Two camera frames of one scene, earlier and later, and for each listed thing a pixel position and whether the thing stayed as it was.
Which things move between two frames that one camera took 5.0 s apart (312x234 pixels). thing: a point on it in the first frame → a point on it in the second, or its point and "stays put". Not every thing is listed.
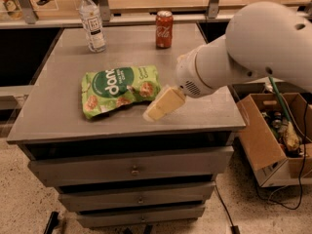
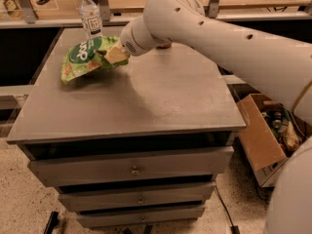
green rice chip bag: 110,88 → 89,55
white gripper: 186,72 → 128,40
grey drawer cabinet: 119,169 stays put
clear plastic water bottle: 92,21 stays put
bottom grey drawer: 140,216 stays put
